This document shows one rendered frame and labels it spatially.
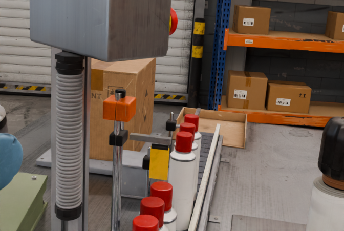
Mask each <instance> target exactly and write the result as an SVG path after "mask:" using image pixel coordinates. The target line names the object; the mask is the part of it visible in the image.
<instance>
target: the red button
mask: <svg viewBox="0 0 344 231"><path fill-rule="evenodd" d="M170 15H171V28H170V32H169V35H172V34H173V33H174V32H175V30H176V28H177V24H178V18H177V14H176V12H175V10H174V9H173V8H172V7H171V9H170Z"/></svg>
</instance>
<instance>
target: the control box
mask: <svg viewBox="0 0 344 231"><path fill-rule="evenodd" d="M170 9H171V0H30V40H31V41H33V42H35V43H39V44H43V45H46V46H50V47H53V48H58V49H61V50H65V51H68V52H72V53H75V54H79V55H83V56H86V57H90V58H93V59H97V60H101V61H105V62H116V61H127V60H137V59H147V58H157V57H164V56H166V54H167V51H168V41H169V32H170V28H171V15H170Z"/></svg>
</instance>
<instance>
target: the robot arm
mask: <svg viewBox="0 0 344 231"><path fill-rule="evenodd" d="M22 161H23V148H22V145H21V144H20V142H19V141H18V140H17V138H16V137H15V136H13V135H11V134H9V132H8V126H7V117H6V111H5V109H4V107H2V106H1V105H0V190H1V189H3V188H4V187H5V186H7V185H8V184H9V183H10V182H11V181H12V179H13V177H14V176H15V175H16V174H17V173H18V171H19V169H20V166H21V164H22Z"/></svg>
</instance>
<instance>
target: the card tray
mask: <svg viewBox="0 0 344 231"><path fill-rule="evenodd" d="M196 110H197V109H195V108H186V107H183V109H182V111H181V112H180V114H179V116H178V118H177V119H176V121H177V124H181V123H184V116H185V115H186V114H195V112H196ZM217 124H221V125H220V132H219V134H220V135H223V144H222V146H228V147H233V148H242V149H244V148H245V140H246V125H247V114H241V113H232V112H223V111H214V110H205V109H201V112H200V115H199V126H198V132H207V133H215V130H216V126H217ZM179 129H180V128H176V130H175V131H174V132H173V140H176V134H177V133H178V132H179Z"/></svg>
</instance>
